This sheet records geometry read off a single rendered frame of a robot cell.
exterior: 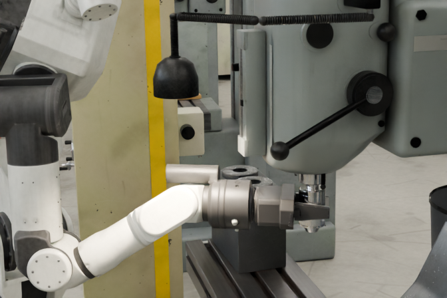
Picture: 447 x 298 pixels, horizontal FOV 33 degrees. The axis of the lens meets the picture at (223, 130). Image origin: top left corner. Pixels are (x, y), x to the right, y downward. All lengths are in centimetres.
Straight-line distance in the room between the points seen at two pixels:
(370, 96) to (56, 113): 53
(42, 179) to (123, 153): 169
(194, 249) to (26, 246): 63
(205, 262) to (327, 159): 67
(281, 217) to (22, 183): 45
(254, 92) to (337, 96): 14
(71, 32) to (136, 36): 153
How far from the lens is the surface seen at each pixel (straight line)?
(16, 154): 135
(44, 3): 144
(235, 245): 175
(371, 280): 402
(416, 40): 122
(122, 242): 136
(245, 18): 108
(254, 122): 125
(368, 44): 121
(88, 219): 309
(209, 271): 178
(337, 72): 119
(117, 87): 297
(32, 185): 135
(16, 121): 134
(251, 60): 123
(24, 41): 139
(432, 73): 124
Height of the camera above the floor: 168
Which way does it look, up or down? 14 degrees down
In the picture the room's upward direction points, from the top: 1 degrees counter-clockwise
